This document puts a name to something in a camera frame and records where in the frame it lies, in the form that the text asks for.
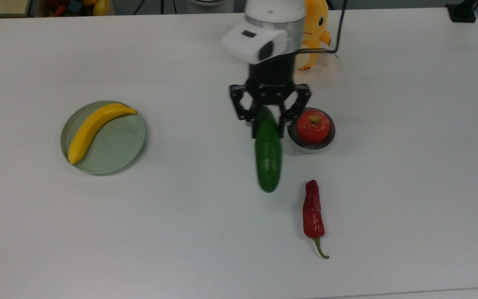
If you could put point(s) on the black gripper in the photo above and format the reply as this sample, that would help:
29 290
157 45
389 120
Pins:
272 74

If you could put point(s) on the green cucumber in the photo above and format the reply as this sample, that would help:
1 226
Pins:
268 158

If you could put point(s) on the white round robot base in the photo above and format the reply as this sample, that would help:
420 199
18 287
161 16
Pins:
210 5

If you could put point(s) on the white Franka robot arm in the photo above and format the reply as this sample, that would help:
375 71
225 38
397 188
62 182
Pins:
272 12

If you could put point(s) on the small metal bowl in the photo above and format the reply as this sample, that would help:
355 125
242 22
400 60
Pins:
305 148

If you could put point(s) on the red apple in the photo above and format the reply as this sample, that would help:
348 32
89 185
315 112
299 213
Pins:
313 128

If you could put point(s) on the orange plush dinosaur toy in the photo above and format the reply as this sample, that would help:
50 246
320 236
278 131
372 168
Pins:
315 20

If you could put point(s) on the red chili pepper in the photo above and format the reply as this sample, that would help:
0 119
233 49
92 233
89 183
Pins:
313 211

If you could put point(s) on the black tripod legs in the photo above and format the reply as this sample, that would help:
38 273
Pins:
162 5

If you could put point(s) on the pale green plate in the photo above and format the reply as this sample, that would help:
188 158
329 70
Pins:
118 145

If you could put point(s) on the yellow banana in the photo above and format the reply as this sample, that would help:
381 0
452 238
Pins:
87 128

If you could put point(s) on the bin of colourful toys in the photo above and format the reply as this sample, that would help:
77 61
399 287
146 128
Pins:
73 7

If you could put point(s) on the black camera stand base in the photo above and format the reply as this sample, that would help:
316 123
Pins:
462 12

